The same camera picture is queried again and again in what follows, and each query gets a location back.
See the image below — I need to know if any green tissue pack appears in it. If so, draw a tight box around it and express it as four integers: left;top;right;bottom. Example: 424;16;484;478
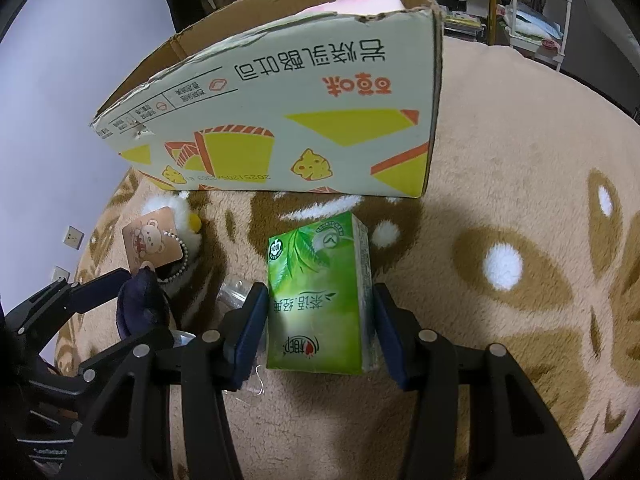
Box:
266;211;378;375

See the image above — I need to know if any white utility cart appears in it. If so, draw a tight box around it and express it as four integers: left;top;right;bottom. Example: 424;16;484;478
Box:
502;0;573;72

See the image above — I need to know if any printed cardboard box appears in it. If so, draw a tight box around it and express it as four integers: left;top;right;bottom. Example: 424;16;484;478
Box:
91;0;442;198

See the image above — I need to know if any white fluffy chick plush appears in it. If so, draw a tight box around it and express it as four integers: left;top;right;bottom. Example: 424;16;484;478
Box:
141;191;203;297

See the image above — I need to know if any beige patterned rug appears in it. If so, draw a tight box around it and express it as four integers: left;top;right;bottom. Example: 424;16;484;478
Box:
175;38;639;479

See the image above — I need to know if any pink cube plush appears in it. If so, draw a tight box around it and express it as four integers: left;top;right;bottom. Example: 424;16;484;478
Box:
298;0;405;16

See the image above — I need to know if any white wall socket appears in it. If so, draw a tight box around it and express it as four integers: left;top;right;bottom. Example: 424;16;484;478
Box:
51;266;70;282
63;226;85;250

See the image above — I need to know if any bear picture hang tag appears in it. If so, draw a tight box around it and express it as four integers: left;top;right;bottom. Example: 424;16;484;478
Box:
122;207;186;274

